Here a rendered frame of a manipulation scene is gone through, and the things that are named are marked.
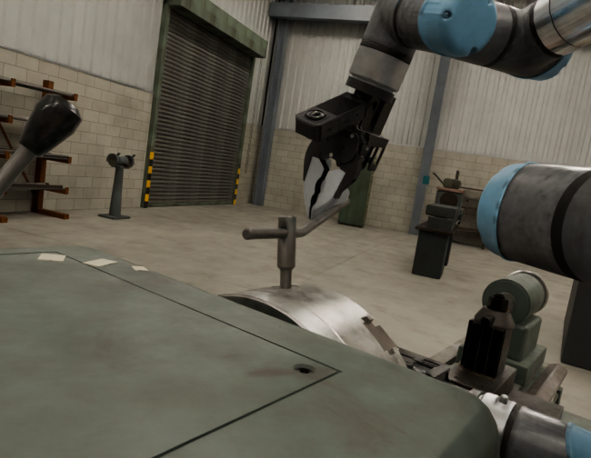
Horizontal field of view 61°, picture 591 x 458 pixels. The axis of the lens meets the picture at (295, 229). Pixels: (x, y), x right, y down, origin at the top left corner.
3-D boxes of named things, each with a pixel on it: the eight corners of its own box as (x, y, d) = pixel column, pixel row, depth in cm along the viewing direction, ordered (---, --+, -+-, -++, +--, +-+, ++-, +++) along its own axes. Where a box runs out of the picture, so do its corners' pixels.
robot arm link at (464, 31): (534, 2, 57) (473, 1, 67) (455, -26, 53) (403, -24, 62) (507, 73, 60) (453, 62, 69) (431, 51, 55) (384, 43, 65)
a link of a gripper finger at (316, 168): (326, 219, 80) (349, 165, 78) (305, 219, 76) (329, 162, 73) (312, 210, 82) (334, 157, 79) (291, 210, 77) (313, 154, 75)
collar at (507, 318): (509, 332, 100) (512, 317, 99) (468, 320, 104) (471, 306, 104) (518, 325, 106) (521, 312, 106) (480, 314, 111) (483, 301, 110)
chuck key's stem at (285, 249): (289, 313, 59) (292, 215, 59) (273, 312, 60) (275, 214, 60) (296, 311, 61) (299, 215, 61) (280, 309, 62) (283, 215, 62)
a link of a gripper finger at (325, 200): (342, 227, 79) (365, 174, 76) (321, 228, 74) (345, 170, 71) (326, 219, 80) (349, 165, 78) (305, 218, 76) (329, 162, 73)
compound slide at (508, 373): (486, 420, 94) (492, 393, 93) (435, 399, 99) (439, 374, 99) (512, 390, 110) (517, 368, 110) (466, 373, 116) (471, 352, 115)
